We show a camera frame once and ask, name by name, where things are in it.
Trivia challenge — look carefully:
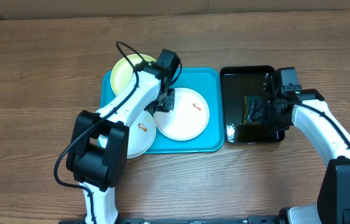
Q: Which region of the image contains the white plate with stain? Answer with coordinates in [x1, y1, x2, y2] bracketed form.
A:
[154, 88, 210, 141]

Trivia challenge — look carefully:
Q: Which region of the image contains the green yellow sponge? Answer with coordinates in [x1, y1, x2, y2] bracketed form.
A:
[244, 95, 262, 123]

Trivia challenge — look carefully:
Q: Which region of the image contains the yellow-green plate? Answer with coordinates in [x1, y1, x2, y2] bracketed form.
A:
[110, 54, 156, 95]

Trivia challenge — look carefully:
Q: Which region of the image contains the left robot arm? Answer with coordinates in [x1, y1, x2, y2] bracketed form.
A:
[59, 49, 181, 223]

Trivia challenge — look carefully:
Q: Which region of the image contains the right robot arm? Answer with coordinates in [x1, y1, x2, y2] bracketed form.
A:
[244, 90, 350, 224]

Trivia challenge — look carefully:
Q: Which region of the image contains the black water tray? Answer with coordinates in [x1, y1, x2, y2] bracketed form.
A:
[220, 65, 285, 144]

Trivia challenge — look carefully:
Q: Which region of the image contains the blue plastic tray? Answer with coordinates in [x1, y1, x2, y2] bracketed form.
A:
[97, 67, 225, 154]

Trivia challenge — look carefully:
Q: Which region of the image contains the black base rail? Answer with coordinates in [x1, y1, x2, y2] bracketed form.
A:
[58, 215, 287, 224]

